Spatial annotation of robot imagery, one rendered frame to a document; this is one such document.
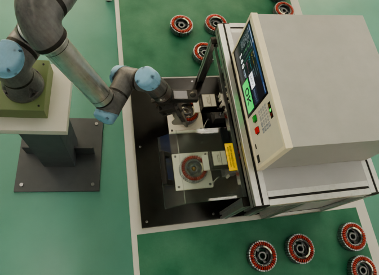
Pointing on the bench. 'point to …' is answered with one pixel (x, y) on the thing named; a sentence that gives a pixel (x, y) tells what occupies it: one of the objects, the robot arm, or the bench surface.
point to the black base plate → (150, 164)
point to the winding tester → (313, 90)
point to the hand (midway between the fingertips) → (186, 111)
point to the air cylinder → (217, 118)
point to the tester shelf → (346, 189)
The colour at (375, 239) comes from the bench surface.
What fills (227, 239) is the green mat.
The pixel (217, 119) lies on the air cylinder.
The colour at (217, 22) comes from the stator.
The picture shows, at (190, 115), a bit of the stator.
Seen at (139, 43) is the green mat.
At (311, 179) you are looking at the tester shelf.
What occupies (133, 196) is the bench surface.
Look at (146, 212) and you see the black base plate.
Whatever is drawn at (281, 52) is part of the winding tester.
